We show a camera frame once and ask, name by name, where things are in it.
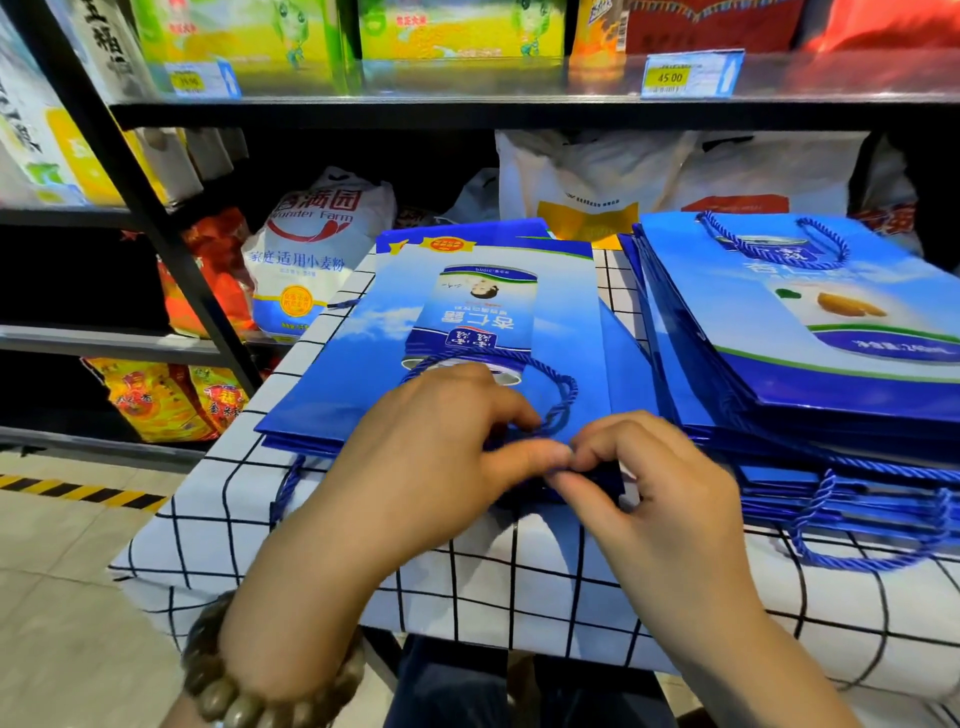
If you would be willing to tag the white yellow rice sack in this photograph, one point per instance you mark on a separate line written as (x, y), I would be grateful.
(37, 142)

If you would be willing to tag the person's right forearm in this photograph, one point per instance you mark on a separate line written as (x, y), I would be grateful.
(750, 675)

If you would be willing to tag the white sack red label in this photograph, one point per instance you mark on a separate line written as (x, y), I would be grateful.
(765, 176)

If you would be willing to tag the large yellow snack packet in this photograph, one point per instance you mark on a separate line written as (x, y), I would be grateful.
(154, 401)

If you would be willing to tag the stack of blue bags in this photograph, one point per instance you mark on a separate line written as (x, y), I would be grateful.
(795, 322)

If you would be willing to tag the white grid tablecloth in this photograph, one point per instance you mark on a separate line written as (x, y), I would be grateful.
(495, 577)

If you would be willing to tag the person's left hand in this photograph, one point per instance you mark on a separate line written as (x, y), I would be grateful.
(405, 480)

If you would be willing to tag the person's blue jeans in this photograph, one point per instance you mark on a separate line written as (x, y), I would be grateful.
(457, 686)

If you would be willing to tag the bright red package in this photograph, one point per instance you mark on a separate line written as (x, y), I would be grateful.
(885, 21)

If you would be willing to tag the dark red gift box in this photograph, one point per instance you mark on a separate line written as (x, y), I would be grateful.
(712, 22)

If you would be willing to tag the black metal shelving rack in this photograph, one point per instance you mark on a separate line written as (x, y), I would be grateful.
(157, 210)

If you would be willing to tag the person's left thumb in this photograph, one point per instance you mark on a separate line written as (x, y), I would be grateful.
(529, 459)

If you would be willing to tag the small yellow snack packet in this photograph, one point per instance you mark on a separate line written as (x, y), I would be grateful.
(221, 397)

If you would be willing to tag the blue price tag holder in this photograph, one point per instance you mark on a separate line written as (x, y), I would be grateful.
(196, 79)
(690, 73)

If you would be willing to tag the blue gift bag with bottle print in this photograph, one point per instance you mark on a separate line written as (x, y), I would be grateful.
(480, 315)

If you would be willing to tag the person's left forearm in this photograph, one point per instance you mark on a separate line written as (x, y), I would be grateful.
(292, 660)

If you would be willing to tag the white sack red pattern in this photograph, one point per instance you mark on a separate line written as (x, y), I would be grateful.
(892, 202)

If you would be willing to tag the orange carton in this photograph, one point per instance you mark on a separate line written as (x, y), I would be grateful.
(596, 34)

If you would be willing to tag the white rice sack black lettering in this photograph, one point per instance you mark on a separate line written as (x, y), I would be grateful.
(112, 52)

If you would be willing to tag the green yellow carton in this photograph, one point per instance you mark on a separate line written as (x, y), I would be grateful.
(240, 34)
(461, 30)

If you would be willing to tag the white sack yellow label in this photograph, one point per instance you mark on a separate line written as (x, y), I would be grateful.
(592, 187)

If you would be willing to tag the person's right thumb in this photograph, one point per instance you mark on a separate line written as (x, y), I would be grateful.
(581, 491)

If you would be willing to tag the red orange food packet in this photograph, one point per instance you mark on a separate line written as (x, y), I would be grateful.
(217, 277)

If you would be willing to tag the white flour sack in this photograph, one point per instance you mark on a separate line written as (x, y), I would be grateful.
(315, 255)

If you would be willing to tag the person's right hand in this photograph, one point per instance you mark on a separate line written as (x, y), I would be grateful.
(667, 517)

